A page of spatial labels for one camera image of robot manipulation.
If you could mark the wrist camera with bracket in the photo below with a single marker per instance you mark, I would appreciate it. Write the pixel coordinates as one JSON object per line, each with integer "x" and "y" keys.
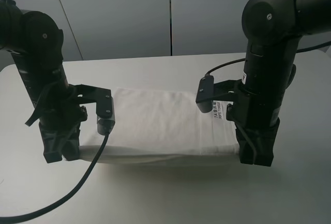
{"x": 102, "y": 97}
{"x": 208, "y": 92}

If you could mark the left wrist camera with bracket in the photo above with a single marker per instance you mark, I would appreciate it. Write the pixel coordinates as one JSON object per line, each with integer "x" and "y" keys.
{"x": 102, "y": 97}

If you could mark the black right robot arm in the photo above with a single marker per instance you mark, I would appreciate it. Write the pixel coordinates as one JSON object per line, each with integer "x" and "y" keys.
{"x": 273, "y": 29}

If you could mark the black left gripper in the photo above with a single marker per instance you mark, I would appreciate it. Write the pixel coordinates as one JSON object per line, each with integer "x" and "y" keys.
{"x": 60, "y": 131}

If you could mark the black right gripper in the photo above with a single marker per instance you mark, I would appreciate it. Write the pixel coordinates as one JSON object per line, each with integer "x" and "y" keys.
{"x": 256, "y": 124}

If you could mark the white towel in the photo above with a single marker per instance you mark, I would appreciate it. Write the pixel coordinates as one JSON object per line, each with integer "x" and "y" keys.
{"x": 163, "y": 128}

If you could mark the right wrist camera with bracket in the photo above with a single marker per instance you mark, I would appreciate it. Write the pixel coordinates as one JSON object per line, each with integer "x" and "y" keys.
{"x": 208, "y": 92}

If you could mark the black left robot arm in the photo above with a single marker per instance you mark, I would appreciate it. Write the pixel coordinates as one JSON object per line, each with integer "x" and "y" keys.
{"x": 35, "y": 44}

